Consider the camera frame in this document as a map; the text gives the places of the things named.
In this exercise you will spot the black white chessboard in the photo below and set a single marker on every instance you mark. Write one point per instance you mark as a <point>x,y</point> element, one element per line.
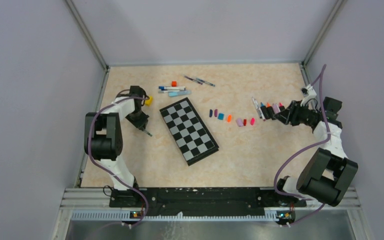
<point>190,133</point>

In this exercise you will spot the thin dark pen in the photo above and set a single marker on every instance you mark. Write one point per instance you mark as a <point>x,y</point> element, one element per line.
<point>193,79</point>

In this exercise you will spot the pale purple highlighter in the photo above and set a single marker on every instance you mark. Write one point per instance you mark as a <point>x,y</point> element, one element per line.
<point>276,108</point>

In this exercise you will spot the light blue eraser bar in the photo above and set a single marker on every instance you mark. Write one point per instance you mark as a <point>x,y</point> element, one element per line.
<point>179,93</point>

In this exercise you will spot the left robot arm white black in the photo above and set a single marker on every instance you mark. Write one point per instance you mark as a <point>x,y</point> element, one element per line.
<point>103,140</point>

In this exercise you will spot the pale purple highlighter cap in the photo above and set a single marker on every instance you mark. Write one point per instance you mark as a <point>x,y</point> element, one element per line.
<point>239,122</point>

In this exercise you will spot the black highlighter orange cap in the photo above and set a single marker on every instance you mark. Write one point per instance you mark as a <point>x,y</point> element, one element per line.
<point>270,111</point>

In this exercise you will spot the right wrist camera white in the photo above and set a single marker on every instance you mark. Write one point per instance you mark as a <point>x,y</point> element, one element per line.
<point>308,93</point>

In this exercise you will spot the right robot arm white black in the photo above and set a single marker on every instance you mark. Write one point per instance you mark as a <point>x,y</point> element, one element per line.
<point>329,173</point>

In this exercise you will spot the yellow block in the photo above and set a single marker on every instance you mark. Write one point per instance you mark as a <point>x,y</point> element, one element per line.
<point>148,101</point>

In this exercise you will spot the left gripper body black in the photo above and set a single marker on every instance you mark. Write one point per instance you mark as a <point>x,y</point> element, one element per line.
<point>138,118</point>

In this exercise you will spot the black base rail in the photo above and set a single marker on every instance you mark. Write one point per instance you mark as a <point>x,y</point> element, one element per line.
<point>203,201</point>

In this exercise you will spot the white marker magenta end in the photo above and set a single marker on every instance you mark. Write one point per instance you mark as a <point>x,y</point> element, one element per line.
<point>261,114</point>

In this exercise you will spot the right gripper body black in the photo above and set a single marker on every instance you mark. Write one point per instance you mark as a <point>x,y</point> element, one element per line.
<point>301,114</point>

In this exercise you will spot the black highlighter blue tip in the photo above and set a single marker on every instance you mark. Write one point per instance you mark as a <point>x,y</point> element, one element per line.
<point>264,111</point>

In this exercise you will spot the black highlighter pink cap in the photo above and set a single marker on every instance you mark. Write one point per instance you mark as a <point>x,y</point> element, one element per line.
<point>281,107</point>

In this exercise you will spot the blue highlighter cap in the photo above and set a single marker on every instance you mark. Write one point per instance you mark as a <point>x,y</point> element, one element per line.
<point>220,116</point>

